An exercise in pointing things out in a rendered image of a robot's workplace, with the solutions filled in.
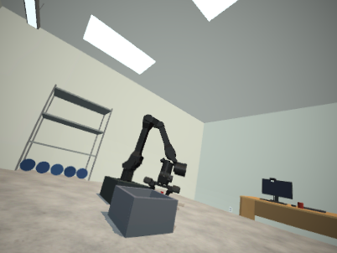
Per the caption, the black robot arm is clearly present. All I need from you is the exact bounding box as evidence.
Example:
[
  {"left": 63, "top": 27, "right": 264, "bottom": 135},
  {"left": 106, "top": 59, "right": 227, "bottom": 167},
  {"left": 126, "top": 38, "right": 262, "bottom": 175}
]
[{"left": 118, "top": 114, "right": 187, "bottom": 183}]

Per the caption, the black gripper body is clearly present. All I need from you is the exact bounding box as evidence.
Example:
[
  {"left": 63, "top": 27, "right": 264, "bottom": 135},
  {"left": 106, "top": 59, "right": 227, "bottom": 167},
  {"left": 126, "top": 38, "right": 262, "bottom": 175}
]
[{"left": 143, "top": 170, "right": 180, "bottom": 194}]

